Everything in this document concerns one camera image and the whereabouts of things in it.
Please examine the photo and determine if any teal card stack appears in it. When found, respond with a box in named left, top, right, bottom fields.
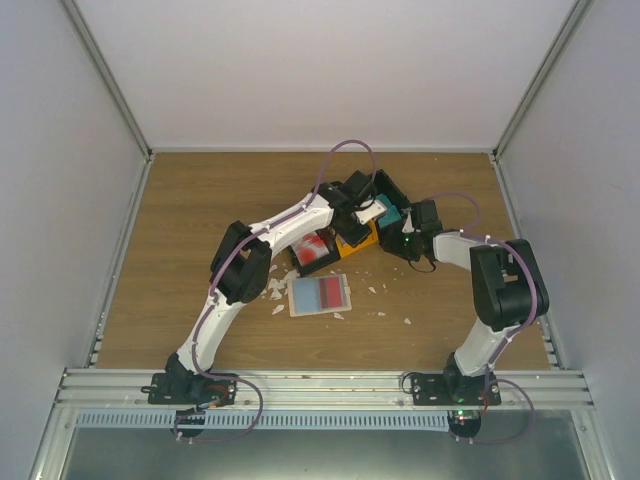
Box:
left=376, top=194, right=402, bottom=230

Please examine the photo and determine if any red white card stack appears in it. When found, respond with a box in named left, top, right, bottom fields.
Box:
left=292, top=232, right=330, bottom=267

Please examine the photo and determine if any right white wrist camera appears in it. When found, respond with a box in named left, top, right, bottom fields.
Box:
left=401, top=206, right=416, bottom=235

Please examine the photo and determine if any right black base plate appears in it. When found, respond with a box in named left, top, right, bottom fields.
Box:
left=403, top=372, right=501, bottom=408

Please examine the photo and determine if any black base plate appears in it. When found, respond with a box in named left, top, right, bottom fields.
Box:
left=403, top=372, right=501, bottom=408
left=140, top=373, right=238, bottom=407

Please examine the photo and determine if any yellow bin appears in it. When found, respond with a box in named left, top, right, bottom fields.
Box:
left=335, top=220, right=379, bottom=259

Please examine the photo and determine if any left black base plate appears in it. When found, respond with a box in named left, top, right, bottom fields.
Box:
left=140, top=373, right=238, bottom=407

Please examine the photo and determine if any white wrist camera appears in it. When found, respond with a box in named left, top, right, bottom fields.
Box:
left=401, top=206, right=416, bottom=235
left=354, top=200, right=387, bottom=225

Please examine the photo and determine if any aluminium front rail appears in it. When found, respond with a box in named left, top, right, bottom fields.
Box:
left=55, top=369, right=594, bottom=410

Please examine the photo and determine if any red white credit card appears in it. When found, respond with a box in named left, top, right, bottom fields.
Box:
left=318, top=275, right=347, bottom=310

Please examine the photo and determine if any black bin with red cards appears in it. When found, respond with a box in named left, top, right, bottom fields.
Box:
left=288, top=228, right=340, bottom=277

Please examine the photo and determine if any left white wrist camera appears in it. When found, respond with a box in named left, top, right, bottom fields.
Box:
left=354, top=200, right=387, bottom=225

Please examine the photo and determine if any beige card holder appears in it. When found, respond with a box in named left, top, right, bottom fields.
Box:
left=287, top=274, right=352, bottom=317

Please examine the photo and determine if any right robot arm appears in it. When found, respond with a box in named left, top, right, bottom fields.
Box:
left=376, top=199, right=549, bottom=405

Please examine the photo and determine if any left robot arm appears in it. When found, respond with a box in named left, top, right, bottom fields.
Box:
left=152, top=171, right=376, bottom=404

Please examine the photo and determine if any black bin with teal cards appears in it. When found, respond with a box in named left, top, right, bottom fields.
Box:
left=374, top=169, right=411, bottom=240

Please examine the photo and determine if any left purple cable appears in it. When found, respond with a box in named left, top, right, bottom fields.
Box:
left=172, top=139, right=376, bottom=444

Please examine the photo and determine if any grey slotted cable duct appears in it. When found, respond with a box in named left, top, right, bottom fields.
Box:
left=76, top=409, right=449, bottom=432

